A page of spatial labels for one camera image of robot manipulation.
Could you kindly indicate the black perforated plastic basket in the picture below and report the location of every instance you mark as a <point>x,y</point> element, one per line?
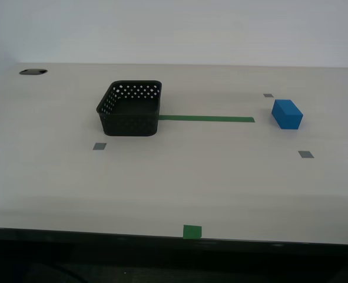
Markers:
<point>126,123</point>

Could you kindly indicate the blue rectangular block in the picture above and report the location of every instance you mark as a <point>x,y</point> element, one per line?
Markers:
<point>290,118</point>

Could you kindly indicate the long green tape strip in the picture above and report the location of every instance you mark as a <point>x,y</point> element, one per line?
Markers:
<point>206,118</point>

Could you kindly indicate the small grey tape square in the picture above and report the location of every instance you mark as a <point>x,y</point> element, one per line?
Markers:
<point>99,146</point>
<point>268,95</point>
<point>306,154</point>

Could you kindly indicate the small green tape square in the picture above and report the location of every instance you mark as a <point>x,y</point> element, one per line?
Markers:
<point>192,231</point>

